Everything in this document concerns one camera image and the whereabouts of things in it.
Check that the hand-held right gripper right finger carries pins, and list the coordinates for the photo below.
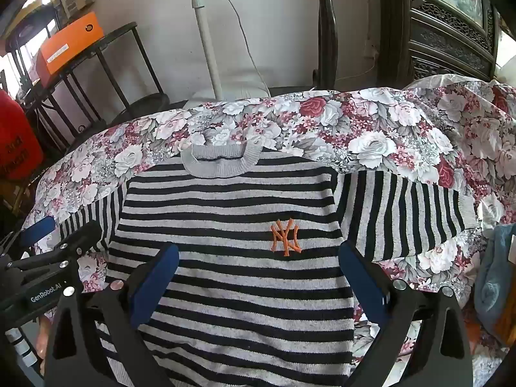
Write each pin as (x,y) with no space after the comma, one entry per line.
(362,282)

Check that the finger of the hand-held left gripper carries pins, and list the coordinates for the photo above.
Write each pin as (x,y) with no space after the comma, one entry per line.
(38,232)
(78,238)

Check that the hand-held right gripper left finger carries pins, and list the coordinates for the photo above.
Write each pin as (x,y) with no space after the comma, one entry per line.
(158,286)

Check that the grey black striped sweater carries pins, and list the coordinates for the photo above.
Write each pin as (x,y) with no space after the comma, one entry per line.
(242,298)

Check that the red bag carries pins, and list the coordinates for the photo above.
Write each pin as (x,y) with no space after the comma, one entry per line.
(16,141)

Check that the blue cloth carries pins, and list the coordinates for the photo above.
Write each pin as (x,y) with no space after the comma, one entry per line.
(492,282)

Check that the floral bed sheet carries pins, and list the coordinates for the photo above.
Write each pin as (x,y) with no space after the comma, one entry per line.
(363,129)

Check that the orange box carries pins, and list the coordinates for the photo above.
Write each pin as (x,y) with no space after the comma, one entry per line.
(68,44)

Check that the black metal rack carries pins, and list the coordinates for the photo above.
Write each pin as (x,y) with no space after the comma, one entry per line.
(146,58)

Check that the white fan stand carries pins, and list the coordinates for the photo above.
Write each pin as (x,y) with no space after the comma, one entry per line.
(207,48)

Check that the dark wooden bedpost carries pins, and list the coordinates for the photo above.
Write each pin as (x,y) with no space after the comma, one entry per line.
(326,28)

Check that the dark carved wooden screen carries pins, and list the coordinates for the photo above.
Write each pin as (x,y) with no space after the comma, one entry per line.
(443,36)

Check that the white wall socket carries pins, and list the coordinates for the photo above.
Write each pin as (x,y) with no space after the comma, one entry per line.
(369,49)

